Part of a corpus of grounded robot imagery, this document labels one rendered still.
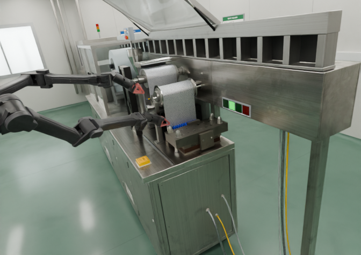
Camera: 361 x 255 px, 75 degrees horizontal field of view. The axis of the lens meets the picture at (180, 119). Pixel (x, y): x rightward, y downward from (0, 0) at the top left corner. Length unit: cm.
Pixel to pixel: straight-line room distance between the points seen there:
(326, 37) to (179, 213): 126
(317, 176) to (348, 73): 55
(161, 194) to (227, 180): 51
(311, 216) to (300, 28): 103
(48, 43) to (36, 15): 66
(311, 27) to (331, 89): 26
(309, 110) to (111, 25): 643
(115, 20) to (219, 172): 605
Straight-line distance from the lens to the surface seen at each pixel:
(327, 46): 107
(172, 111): 159
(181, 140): 145
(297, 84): 112
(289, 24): 113
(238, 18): 486
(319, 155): 138
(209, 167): 158
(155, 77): 175
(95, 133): 116
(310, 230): 169
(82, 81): 148
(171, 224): 166
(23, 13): 698
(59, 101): 709
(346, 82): 120
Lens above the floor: 166
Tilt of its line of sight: 21 degrees down
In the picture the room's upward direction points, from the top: 7 degrees counter-clockwise
